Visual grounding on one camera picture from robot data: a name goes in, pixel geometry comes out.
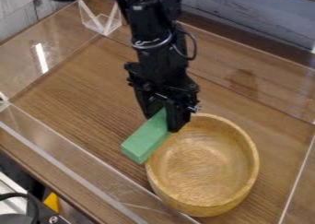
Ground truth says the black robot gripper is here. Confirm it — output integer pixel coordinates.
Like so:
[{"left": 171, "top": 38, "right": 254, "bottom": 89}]
[{"left": 125, "top": 38, "right": 199, "bottom": 133}]

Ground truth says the brown wooden bowl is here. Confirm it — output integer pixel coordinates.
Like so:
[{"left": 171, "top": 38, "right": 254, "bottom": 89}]
[{"left": 146, "top": 113, "right": 261, "bottom": 217}]

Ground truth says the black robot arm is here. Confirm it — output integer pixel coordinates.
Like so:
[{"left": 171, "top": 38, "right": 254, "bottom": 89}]
[{"left": 117, "top": 0, "right": 199, "bottom": 133}]

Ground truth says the black and yellow equipment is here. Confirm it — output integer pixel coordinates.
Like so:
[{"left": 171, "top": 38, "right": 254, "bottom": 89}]
[{"left": 24, "top": 184, "right": 79, "bottom": 224}]

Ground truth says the clear acrylic corner bracket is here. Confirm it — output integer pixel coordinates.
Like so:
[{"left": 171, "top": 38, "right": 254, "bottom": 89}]
[{"left": 78, "top": 0, "right": 122, "bottom": 37}]

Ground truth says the green rectangular block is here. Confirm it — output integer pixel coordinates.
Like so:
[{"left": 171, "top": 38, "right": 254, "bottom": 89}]
[{"left": 121, "top": 109, "right": 171, "bottom": 164}]

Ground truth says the black cable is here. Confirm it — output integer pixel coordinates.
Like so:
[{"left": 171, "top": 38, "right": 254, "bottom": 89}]
[{"left": 0, "top": 192, "right": 41, "bottom": 224}]

